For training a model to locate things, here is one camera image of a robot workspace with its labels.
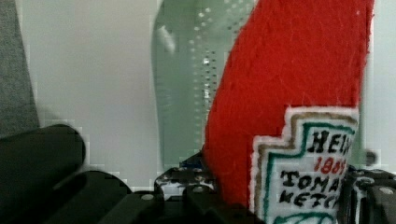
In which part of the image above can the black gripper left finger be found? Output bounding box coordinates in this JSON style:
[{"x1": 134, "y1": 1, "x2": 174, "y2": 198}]
[{"x1": 98, "y1": 153, "x2": 265, "y2": 224}]

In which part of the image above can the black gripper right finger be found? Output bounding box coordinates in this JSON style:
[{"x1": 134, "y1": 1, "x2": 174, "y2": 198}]
[{"x1": 337, "y1": 151, "x2": 396, "y2": 224}]

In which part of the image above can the red plush ketchup bottle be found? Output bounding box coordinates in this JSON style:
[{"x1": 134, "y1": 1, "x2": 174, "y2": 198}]
[{"x1": 204, "y1": 0, "x2": 375, "y2": 224}]

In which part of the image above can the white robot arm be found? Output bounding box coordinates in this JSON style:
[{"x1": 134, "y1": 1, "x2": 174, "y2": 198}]
[{"x1": 0, "y1": 124, "x2": 326, "y2": 224}]

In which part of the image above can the green plastic strainer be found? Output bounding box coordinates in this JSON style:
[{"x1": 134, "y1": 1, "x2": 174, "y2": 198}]
[{"x1": 151, "y1": 0, "x2": 374, "y2": 167}]

